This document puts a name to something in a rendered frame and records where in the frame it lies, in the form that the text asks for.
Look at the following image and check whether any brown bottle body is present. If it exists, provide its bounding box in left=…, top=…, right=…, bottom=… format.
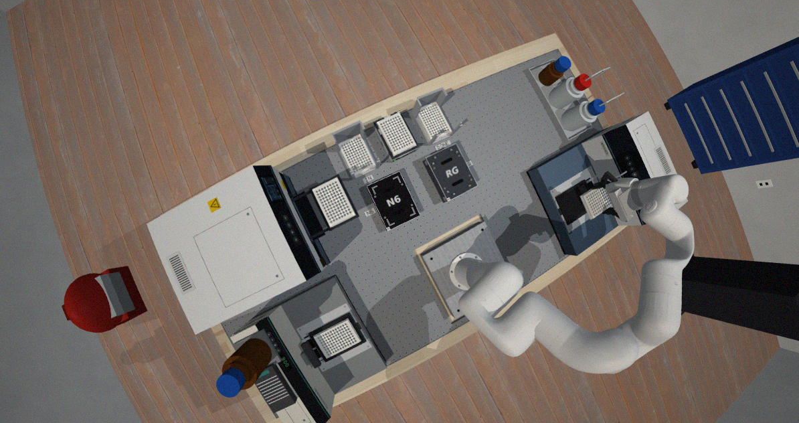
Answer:
left=539, top=62, right=563, bottom=86

